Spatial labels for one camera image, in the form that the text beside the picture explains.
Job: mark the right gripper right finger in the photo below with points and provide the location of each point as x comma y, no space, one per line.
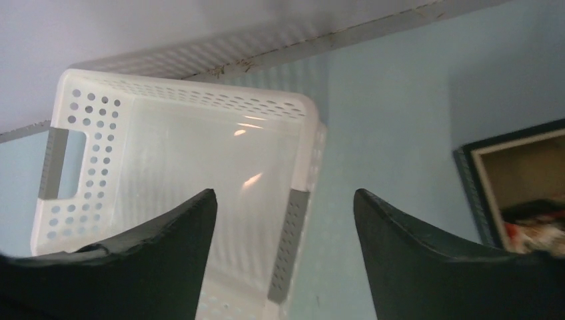
418,271

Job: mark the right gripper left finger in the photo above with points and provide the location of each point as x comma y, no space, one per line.
152,271

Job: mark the black compartment tie box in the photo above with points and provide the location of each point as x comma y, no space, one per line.
512,179

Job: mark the white perforated plastic basket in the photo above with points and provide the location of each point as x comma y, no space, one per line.
125,148

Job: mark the rolled tie near compartment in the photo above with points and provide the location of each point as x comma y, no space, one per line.
536,225

